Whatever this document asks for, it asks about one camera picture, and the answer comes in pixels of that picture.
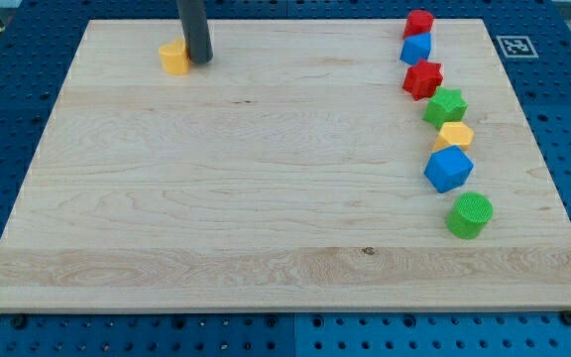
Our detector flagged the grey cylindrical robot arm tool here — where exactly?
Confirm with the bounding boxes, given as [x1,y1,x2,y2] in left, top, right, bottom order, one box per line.
[175,0,213,64]

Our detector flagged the black bolt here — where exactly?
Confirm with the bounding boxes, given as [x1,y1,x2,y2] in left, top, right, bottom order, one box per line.
[10,314,28,330]
[559,310,571,326]

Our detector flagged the green cylinder block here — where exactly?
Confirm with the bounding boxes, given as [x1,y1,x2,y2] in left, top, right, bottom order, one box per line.
[445,191,494,240]

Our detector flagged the blue cube block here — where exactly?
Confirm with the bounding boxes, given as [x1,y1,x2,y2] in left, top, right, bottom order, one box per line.
[423,146,474,193]

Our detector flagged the black bolt right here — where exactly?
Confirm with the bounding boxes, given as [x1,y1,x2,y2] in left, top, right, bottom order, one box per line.
[559,310,571,326]

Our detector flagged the white fiducial marker tag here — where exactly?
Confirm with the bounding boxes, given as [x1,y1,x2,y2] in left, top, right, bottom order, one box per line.
[496,35,538,59]

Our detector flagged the wooden board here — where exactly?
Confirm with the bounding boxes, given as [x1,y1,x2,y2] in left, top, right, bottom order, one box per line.
[0,19,571,313]

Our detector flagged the black bolt left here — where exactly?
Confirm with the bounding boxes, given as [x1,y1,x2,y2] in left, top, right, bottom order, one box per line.
[10,314,28,330]

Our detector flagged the yellow pentagon block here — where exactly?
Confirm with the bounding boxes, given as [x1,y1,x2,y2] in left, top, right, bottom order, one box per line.
[431,122,475,152]

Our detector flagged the red cylinder block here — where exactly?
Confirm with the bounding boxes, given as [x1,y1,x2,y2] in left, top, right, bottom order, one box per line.
[402,10,435,39]

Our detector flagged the red star block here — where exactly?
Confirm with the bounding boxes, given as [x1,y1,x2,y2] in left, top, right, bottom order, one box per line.
[402,59,443,101]

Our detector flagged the blue triangular block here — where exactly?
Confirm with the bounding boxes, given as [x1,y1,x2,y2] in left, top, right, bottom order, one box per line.
[400,33,431,65]

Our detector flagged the yellow heart block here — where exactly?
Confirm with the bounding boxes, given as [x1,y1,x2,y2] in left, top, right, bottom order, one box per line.
[159,39,190,75]

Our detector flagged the green star block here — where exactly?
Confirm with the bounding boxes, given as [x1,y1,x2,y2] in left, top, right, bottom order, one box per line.
[422,86,468,129]

